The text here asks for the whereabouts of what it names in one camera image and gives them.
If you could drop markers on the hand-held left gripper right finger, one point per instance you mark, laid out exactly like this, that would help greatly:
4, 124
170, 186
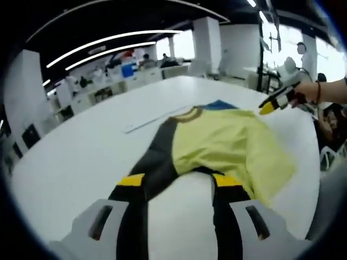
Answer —
238, 230

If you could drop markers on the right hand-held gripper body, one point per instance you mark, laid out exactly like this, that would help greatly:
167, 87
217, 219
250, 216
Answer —
290, 71

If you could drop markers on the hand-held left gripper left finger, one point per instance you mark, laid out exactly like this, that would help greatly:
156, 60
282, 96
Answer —
108, 230

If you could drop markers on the yellow garment with dark sleeves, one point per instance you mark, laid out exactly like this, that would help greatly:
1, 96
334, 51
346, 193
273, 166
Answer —
217, 140

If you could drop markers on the person's right hand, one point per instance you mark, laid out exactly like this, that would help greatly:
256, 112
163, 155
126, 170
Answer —
306, 92

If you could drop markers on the black stand pole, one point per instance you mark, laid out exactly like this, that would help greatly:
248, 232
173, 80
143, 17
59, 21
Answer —
261, 54

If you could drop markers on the white pillar by window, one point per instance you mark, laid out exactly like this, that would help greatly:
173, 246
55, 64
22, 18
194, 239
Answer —
206, 46

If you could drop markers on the grey mesh chair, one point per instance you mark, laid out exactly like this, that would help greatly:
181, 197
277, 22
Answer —
328, 205

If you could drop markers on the black cabinet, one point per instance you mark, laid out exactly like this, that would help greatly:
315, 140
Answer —
31, 135

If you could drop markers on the white counter cabinets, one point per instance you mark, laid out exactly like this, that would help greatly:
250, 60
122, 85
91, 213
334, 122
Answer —
108, 86

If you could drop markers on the blue storage box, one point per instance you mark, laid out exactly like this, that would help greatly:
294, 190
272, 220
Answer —
128, 70

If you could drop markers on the white square pillar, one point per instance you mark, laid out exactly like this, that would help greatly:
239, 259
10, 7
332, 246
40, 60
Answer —
24, 89

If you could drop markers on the long curved ceiling light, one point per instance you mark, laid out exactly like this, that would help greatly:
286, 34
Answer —
114, 39

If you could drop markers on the short curved ceiling light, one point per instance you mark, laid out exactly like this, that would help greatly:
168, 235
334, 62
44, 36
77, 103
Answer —
108, 52

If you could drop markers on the black metal frame table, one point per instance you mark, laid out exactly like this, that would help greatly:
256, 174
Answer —
271, 78

